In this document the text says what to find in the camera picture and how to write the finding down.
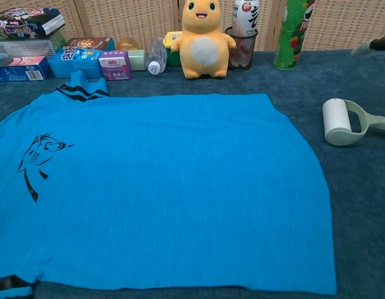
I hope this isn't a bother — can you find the pale green box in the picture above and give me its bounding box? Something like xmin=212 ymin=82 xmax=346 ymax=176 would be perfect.
xmin=127 ymin=49 xmax=148 ymax=72

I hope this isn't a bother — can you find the grey cardboard box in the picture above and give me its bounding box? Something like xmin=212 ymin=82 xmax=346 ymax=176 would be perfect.
xmin=0 ymin=39 xmax=58 ymax=59

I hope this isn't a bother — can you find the wicker folding screen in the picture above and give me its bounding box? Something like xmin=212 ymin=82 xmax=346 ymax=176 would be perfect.
xmin=0 ymin=0 xmax=385 ymax=52

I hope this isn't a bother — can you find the white drink can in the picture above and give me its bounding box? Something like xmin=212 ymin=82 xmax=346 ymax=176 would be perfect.
xmin=232 ymin=0 xmax=261 ymax=37

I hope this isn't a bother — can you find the blue t-shirt with cat print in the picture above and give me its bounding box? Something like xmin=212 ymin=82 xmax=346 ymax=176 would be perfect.
xmin=0 ymin=70 xmax=337 ymax=299

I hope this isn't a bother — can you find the dark teal carpet table surface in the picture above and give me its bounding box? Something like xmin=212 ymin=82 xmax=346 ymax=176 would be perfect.
xmin=0 ymin=48 xmax=385 ymax=299

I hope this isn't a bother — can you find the blue and pink biscuit box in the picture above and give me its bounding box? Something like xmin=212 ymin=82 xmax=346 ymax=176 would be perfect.
xmin=0 ymin=55 xmax=53 ymax=83

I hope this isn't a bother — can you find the pale green lint roller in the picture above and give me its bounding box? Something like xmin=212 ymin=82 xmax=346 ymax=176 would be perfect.
xmin=322 ymin=98 xmax=385 ymax=146

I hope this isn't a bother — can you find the small purple box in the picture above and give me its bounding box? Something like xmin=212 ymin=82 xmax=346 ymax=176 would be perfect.
xmin=98 ymin=50 xmax=133 ymax=82

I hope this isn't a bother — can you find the orange round jar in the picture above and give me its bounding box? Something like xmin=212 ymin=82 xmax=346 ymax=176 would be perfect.
xmin=116 ymin=36 xmax=140 ymax=51

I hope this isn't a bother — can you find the green Pringles can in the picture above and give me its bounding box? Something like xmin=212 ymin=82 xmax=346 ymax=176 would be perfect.
xmin=273 ymin=0 xmax=316 ymax=71

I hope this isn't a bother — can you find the blue cookie box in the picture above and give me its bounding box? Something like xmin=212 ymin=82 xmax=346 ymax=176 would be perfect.
xmin=48 ymin=45 xmax=103 ymax=79

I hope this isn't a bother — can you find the black mesh pen cup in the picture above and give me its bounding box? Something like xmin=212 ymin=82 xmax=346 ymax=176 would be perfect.
xmin=224 ymin=26 xmax=259 ymax=72

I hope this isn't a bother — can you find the clear plastic water bottle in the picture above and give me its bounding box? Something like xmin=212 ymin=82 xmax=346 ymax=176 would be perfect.
xmin=145 ymin=37 xmax=168 ymax=76

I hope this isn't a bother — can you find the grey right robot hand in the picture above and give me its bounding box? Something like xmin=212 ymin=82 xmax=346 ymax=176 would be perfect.
xmin=351 ymin=36 xmax=385 ymax=115

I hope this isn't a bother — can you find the yellow plush dragon toy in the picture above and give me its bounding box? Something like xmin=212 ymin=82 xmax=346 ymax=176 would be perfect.
xmin=170 ymin=0 xmax=238 ymax=80

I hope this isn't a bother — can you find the green container with yellow lid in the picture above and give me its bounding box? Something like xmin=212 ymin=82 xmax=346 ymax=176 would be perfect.
xmin=163 ymin=30 xmax=184 ymax=68

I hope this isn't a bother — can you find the brown cookie box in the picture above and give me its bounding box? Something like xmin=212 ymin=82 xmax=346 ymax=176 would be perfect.
xmin=65 ymin=37 xmax=116 ymax=52

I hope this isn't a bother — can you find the black snack bag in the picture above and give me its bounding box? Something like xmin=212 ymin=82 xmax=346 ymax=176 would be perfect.
xmin=0 ymin=6 xmax=66 ymax=40

